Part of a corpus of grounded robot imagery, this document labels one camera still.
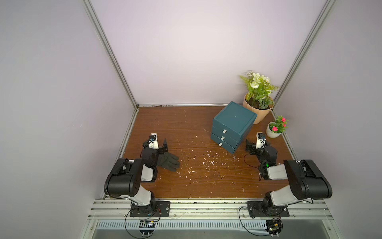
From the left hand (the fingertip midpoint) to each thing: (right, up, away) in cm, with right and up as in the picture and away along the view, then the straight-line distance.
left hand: (159, 137), depth 90 cm
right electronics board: (+61, -40, -20) cm, 75 cm away
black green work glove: (+5, -14, 0) cm, 15 cm away
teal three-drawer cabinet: (+42, +8, -9) cm, 44 cm away
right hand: (+61, 0, 0) cm, 61 cm away
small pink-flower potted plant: (+73, +5, +2) cm, 73 cm away
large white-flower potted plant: (+66, +24, +11) cm, 71 cm away
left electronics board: (-2, -43, -18) cm, 46 cm away
